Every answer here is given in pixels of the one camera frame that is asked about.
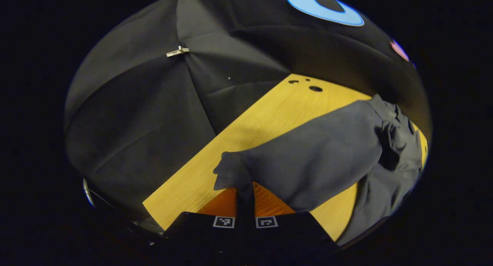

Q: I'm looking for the black backdrop cloth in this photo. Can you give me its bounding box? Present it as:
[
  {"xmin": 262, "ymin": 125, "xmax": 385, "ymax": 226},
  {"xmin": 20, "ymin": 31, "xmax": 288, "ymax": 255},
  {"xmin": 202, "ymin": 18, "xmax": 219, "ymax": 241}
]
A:
[{"xmin": 64, "ymin": 0, "xmax": 432, "ymax": 236}]

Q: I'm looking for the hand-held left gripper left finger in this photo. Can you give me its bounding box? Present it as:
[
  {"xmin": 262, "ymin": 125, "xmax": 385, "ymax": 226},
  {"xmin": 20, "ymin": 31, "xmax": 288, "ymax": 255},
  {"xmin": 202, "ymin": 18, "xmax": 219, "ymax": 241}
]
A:
[{"xmin": 163, "ymin": 187, "xmax": 247, "ymax": 259}]

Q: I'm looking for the silver metal clip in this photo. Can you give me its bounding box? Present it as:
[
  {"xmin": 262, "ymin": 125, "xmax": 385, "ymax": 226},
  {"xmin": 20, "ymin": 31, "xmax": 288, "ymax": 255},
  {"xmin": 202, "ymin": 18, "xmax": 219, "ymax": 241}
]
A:
[{"xmin": 166, "ymin": 45, "xmax": 191, "ymax": 58}]

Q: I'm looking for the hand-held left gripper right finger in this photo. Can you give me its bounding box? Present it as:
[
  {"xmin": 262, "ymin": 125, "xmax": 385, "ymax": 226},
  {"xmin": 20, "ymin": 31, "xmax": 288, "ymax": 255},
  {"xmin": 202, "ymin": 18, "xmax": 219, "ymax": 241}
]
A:
[{"xmin": 246, "ymin": 181, "xmax": 340, "ymax": 259}]

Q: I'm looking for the grey long-sleeved polo shirt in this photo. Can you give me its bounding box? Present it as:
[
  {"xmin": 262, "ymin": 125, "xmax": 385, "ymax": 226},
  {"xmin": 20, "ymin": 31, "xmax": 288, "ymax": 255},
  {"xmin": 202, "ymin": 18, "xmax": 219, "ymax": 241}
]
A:
[{"xmin": 213, "ymin": 94, "xmax": 425, "ymax": 246}]

